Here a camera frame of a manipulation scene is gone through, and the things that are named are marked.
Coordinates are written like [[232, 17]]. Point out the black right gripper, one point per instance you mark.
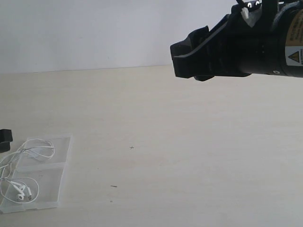
[[251, 39]]

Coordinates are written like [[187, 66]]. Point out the white wired earphones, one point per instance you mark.
[[38, 149]]

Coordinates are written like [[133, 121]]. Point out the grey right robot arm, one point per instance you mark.
[[294, 39]]

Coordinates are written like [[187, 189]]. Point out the clear plastic storage case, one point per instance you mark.
[[49, 174]]

